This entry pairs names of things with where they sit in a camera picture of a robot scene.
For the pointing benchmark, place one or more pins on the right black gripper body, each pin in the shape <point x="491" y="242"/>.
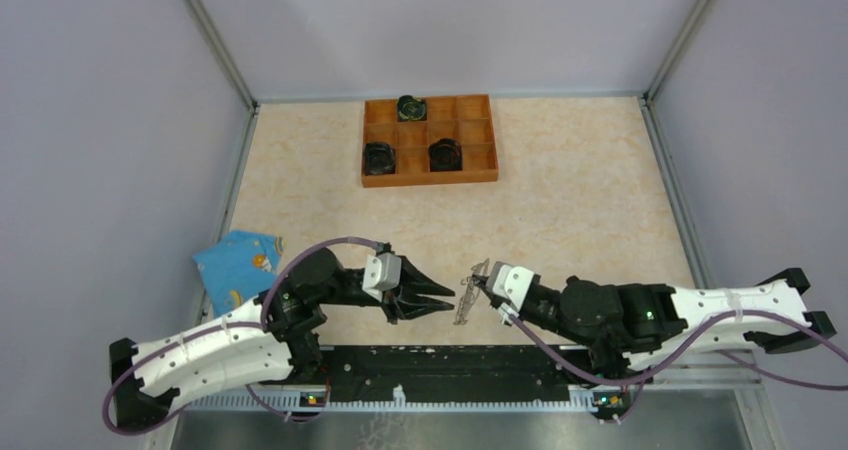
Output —
<point x="525" y="311"/>

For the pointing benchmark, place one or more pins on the black round part left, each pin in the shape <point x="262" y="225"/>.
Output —
<point x="379" y="158"/>

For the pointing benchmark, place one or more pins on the black green round part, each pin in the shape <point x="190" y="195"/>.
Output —
<point x="411" y="109"/>

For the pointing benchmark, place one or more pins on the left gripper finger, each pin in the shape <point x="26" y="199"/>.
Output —
<point x="414" y="283"/>
<point x="410" y="310"/>

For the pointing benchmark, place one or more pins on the white slotted cable duct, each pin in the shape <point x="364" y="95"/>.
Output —
<point x="294" y="401"/>

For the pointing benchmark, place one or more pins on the black round part centre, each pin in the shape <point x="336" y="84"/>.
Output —
<point x="445" y="155"/>

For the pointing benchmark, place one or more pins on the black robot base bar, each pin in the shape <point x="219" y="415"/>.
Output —
<point x="438" y="374"/>

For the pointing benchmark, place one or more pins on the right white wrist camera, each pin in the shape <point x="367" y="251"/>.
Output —
<point x="522" y="279"/>

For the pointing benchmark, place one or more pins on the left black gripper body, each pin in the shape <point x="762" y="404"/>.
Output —
<point x="389" y="303"/>

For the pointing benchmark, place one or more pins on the orange compartment tray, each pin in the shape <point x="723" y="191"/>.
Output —
<point x="465" y="118"/>

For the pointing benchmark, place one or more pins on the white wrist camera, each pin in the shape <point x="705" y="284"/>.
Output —
<point x="381" y="274"/>
<point x="522" y="279"/>

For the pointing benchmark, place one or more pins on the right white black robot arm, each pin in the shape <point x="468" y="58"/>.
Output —
<point x="628" y="328"/>

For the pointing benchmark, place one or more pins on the blue patterned cloth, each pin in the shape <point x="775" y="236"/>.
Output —
<point x="238" y="268"/>

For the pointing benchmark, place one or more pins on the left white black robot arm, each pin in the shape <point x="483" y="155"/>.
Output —
<point x="270" y="338"/>

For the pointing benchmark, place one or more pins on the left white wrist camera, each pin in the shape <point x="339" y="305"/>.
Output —
<point x="381" y="274"/>

